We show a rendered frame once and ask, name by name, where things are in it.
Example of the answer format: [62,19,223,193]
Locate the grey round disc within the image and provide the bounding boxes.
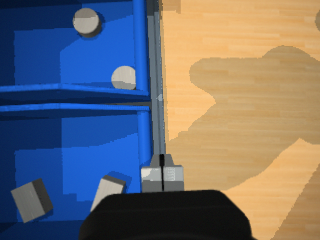
[73,8,102,38]

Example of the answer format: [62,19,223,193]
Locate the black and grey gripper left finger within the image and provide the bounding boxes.
[141,154,163,192]

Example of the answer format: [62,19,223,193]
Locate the grey steel disc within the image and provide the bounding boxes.
[111,66,136,90]

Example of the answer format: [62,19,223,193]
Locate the blue bin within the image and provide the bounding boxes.
[0,103,153,240]
[0,0,150,106]

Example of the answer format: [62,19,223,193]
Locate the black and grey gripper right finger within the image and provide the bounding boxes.
[162,154,184,192]

